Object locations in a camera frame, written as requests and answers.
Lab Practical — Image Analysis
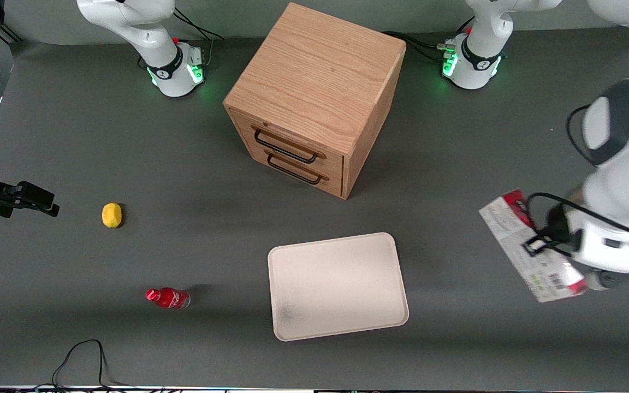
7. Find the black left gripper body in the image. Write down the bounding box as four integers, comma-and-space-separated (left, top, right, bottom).
545, 203, 576, 245

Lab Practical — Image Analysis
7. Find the red cookie box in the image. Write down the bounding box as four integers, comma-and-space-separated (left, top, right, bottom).
478, 189, 589, 303

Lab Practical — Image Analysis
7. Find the beige rectangular tray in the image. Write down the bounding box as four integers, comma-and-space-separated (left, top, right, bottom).
268, 233, 410, 342

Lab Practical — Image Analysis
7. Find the yellow lemon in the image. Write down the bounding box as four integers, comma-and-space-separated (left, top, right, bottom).
102, 203, 123, 229

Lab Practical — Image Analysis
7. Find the red cola bottle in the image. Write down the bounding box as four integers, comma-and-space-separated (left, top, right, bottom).
145, 288, 191, 310

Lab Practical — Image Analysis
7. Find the wooden drawer front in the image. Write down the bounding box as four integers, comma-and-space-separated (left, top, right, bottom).
237, 143, 344, 198
229, 111, 346, 171

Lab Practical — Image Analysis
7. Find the wooden drawer cabinet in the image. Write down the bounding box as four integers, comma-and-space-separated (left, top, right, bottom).
223, 3, 407, 200

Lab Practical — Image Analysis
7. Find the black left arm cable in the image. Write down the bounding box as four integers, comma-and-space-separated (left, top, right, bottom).
526, 193, 629, 242

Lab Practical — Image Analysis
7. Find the thin black looped cable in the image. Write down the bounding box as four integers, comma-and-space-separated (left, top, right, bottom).
51, 340, 129, 391

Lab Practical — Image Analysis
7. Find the black left base cable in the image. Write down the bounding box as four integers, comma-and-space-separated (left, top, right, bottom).
383, 31, 447, 62

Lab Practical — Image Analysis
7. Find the black base cable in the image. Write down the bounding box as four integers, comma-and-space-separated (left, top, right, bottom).
383, 31, 447, 62
173, 8, 226, 42

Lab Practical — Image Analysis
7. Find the black right base cable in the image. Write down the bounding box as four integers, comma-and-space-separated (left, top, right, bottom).
173, 8, 226, 42

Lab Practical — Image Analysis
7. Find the black wire drawer handle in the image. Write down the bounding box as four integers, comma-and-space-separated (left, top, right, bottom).
253, 128, 321, 164
266, 153, 324, 185

